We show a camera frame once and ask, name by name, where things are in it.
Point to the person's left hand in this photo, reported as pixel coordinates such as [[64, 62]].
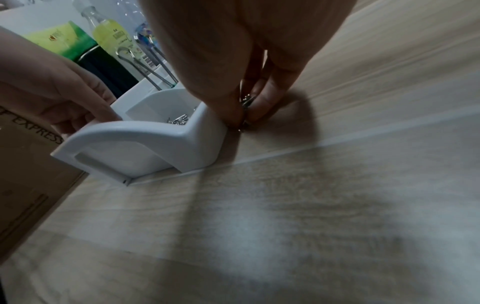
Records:
[[45, 80]]

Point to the large printed cardboard box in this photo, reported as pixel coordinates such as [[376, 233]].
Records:
[[22, 178]]

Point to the white desk organizer tray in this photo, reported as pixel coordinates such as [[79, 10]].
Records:
[[150, 148]]

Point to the clear purple-capped water bottle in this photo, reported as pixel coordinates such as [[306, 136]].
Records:
[[144, 32]]

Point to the pile of silver paper clips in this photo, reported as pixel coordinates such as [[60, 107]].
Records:
[[180, 120]]

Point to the large blue binder clip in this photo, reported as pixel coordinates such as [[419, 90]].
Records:
[[144, 72]]

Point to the green drink bottle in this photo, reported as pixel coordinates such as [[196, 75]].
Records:
[[112, 35]]

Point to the person's right hand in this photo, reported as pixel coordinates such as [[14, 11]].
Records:
[[225, 44]]

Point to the green tissue pack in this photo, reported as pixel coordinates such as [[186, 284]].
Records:
[[60, 38]]

